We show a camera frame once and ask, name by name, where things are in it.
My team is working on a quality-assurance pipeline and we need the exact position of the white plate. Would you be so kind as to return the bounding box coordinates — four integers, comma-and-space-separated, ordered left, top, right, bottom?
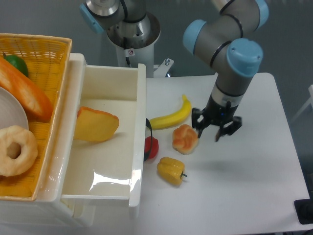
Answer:
0, 88, 29, 129

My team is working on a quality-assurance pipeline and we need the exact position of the beige doughnut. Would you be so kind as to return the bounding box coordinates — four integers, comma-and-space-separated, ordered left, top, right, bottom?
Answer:
0, 125, 38, 177

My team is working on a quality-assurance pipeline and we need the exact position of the white drawer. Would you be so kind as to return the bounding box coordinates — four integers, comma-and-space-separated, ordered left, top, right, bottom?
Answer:
62, 64, 146, 218

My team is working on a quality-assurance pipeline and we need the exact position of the white drawer cabinet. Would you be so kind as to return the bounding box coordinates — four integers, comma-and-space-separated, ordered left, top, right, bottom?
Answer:
0, 53, 95, 227

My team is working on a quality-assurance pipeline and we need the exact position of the orange baguette bread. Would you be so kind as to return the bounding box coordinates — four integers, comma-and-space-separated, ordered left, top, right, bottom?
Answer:
0, 58, 53, 122

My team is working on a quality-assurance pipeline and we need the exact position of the yellow banana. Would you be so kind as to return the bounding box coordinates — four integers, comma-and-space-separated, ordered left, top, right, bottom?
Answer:
150, 94, 192, 130

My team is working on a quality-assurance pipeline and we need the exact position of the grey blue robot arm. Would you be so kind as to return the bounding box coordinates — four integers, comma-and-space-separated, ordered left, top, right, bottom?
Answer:
79, 0, 269, 140

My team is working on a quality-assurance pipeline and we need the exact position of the red toy pepper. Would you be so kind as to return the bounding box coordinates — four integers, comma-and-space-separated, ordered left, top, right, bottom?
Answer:
144, 137, 159, 161

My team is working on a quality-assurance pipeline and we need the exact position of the green toy fruit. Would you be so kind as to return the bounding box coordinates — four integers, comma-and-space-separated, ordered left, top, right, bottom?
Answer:
3, 53, 29, 77

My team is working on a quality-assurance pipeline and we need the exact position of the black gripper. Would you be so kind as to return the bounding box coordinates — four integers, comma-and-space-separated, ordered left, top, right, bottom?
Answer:
191, 96, 242, 142

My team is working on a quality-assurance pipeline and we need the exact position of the black device at edge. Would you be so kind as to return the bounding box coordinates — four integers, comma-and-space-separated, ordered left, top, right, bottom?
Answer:
294, 199, 313, 225

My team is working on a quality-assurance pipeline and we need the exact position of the yellow toy pepper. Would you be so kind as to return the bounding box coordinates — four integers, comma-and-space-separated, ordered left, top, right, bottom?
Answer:
157, 157, 187, 186

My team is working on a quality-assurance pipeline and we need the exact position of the yellow woven basket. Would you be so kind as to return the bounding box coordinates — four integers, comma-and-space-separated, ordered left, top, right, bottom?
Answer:
0, 33, 72, 201

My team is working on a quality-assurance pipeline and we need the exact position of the orange bread slice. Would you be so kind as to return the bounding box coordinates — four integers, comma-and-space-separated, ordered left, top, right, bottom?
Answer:
73, 106, 119, 142

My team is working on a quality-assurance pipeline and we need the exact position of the knotted bread roll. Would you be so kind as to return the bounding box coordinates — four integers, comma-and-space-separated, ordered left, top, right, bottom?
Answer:
172, 124, 198, 155

